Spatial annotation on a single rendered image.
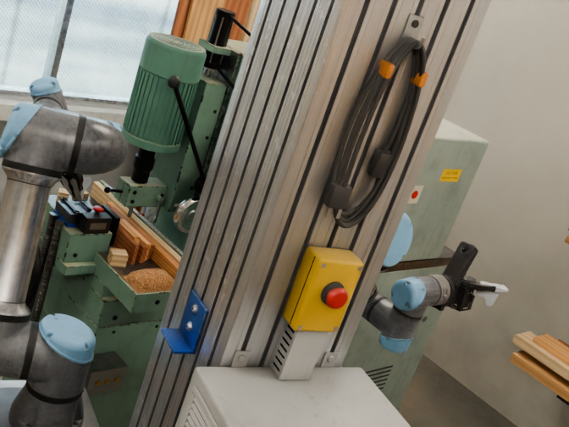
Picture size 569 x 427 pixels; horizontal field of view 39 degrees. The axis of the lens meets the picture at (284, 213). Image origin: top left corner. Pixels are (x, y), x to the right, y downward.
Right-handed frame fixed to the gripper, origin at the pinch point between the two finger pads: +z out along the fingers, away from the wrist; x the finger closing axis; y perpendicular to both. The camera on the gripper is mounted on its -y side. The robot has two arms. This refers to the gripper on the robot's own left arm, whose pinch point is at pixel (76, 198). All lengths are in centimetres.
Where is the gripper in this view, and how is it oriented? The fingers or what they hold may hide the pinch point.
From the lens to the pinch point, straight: 226.2
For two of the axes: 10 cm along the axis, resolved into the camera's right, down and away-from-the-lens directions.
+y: 5.1, -5.7, 6.4
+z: 1.2, 7.9, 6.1
